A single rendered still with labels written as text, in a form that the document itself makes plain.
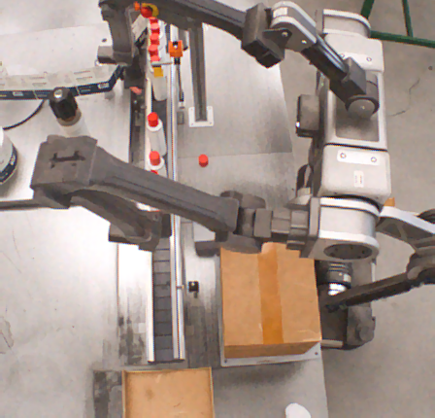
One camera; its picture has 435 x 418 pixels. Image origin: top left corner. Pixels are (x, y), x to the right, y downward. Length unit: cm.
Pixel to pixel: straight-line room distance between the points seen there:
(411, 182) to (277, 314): 173
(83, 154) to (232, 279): 63
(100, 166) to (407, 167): 228
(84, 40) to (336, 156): 137
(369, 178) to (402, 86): 228
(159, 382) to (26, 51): 140
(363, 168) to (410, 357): 167
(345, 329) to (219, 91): 112
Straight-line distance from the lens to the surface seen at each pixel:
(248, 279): 123
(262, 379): 148
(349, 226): 90
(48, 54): 206
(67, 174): 74
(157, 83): 171
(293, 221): 89
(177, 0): 107
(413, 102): 312
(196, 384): 148
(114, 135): 174
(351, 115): 98
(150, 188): 78
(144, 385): 149
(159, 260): 151
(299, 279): 125
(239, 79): 191
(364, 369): 241
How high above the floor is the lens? 231
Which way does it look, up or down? 65 degrees down
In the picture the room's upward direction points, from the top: 1 degrees counter-clockwise
